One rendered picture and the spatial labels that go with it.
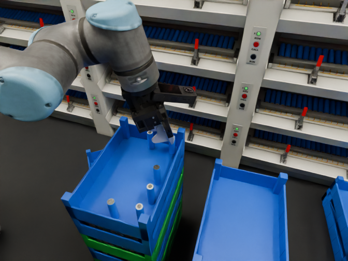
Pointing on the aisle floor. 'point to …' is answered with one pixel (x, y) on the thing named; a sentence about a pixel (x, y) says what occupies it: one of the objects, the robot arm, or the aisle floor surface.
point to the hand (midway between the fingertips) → (172, 136)
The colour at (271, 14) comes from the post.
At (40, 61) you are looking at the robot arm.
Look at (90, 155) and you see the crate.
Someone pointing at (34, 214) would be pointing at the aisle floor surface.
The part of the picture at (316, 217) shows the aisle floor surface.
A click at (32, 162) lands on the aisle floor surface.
